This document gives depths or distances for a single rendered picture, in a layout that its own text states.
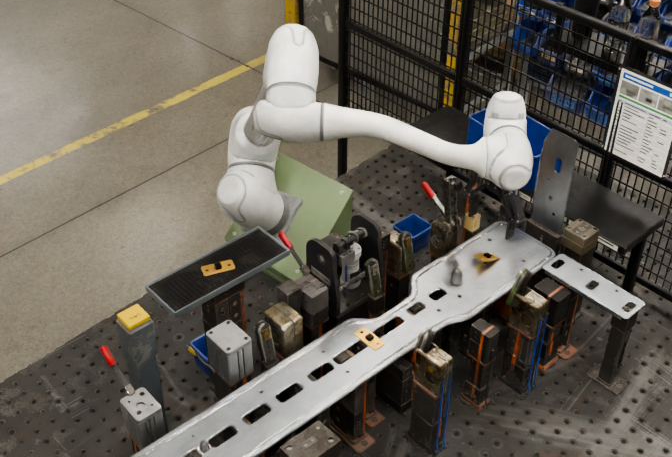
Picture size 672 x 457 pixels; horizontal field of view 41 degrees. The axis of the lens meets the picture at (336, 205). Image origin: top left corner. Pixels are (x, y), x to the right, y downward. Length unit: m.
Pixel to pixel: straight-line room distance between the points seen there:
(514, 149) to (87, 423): 1.40
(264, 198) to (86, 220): 1.83
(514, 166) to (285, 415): 0.81
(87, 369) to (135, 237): 1.65
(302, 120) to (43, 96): 3.48
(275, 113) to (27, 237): 2.41
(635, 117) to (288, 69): 1.08
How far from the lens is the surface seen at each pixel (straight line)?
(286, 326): 2.31
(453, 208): 2.66
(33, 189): 4.83
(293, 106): 2.31
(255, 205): 2.82
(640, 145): 2.85
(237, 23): 6.27
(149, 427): 2.21
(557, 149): 2.66
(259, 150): 2.84
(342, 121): 2.31
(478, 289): 2.56
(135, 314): 2.27
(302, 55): 2.36
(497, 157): 2.18
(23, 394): 2.82
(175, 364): 2.77
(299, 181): 3.03
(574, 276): 2.66
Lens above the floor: 2.71
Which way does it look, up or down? 37 degrees down
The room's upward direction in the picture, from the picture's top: straight up
